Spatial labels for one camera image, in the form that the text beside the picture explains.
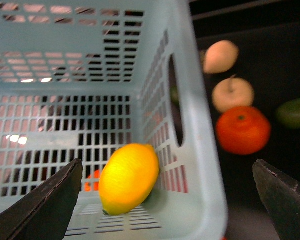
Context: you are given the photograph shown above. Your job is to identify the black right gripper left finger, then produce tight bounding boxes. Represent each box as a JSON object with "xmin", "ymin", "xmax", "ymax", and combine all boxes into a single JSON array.
[{"xmin": 0, "ymin": 159, "xmax": 83, "ymax": 240}]

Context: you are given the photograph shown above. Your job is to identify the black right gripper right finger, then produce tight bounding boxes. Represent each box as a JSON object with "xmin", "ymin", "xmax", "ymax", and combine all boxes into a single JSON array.
[{"xmin": 252, "ymin": 159, "xmax": 300, "ymax": 240}]

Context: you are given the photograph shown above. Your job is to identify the yellow lemon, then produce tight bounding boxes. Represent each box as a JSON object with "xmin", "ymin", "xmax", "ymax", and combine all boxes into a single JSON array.
[{"xmin": 99, "ymin": 143, "xmax": 160, "ymax": 216}]

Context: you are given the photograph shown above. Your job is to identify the teal plastic shopping basket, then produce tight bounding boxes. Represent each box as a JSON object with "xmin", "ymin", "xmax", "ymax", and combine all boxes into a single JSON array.
[{"xmin": 0, "ymin": 0, "xmax": 227, "ymax": 240}]

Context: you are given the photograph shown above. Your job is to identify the orange persimmon with green leaf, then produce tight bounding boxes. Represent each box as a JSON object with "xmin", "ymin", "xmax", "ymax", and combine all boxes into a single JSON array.
[{"xmin": 83, "ymin": 169, "xmax": 100, "ymax": 192}]

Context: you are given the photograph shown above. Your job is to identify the large orange mandarin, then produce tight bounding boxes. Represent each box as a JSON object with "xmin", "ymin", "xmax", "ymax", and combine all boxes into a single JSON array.
[{"xmin": 215, "ymin": 106, "xmax": 272, "ymax": 156}]

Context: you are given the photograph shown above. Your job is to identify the white pear with stem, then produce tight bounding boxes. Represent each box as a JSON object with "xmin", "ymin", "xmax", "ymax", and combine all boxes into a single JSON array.
[{"xmin": 212, "ymin": 76, "xmax": 255, "ymax": 113}]

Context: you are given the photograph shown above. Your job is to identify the white pear lying sideways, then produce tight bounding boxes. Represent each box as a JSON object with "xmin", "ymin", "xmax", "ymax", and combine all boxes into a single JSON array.
[{"xmin": 203, "ymin": 40, "xmax": 240, "ymax": 74}]

